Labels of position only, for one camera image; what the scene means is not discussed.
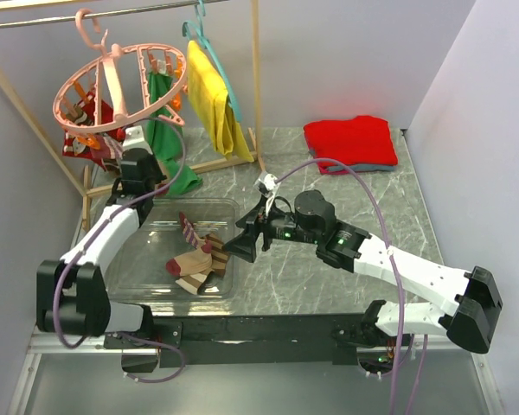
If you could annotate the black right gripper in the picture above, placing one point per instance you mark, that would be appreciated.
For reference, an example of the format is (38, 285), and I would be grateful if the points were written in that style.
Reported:
(254, 222)

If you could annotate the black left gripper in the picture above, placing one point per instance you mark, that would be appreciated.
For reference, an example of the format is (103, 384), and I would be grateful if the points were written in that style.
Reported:
(159, 176)

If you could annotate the beige purple striped sock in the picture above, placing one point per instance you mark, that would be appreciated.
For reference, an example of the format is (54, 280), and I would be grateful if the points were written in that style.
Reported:
(198, 259)

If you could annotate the brown striped sock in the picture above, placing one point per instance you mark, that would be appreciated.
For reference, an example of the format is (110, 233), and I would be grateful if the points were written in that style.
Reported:
(195, 283)

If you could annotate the pink round clip hanger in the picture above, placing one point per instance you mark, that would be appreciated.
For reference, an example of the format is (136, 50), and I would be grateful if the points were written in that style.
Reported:
(101, 78)

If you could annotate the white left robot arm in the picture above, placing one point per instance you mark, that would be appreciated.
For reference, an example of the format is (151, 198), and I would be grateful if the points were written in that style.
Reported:
(71, 296)

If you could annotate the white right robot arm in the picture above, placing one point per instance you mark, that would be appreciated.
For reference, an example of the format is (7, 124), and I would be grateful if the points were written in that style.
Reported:
(462, 305)

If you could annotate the teal clothes hanger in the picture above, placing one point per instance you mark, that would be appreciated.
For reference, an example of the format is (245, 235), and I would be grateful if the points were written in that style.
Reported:
(194, 31)

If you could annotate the green cloth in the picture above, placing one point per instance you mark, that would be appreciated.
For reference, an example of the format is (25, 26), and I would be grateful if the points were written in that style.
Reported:
(164, 142)

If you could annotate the clear plastic bin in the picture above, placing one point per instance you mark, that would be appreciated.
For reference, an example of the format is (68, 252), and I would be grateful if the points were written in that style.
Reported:
(137, 273)

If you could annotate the yellow cloth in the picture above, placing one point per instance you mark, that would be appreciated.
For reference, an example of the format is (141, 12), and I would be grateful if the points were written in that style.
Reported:
(208, 95)

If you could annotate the black base beam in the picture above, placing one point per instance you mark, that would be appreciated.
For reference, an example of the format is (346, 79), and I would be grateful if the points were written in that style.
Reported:
(207, 340)

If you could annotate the grey folded shirt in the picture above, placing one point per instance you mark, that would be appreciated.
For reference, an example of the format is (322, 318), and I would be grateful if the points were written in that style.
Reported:
(362, 160)

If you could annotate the red folded shirt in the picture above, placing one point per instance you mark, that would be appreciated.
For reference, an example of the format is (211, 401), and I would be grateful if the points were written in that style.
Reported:
(363, 131)

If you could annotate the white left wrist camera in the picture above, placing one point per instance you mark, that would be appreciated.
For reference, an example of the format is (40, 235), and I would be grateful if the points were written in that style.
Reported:
(135, 139)

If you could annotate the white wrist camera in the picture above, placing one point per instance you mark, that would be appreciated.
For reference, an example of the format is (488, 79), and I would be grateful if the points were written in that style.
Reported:
(135, 139)
(267, 185)

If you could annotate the wooden clothes rack frame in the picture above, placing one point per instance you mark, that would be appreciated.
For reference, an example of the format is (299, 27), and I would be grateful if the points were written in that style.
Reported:
(255, 86)

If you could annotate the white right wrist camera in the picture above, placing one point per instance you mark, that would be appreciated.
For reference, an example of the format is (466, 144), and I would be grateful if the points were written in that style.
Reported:
(267, 185)

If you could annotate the aluminium rail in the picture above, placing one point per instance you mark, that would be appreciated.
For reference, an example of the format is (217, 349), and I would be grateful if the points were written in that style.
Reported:
(49, 343)

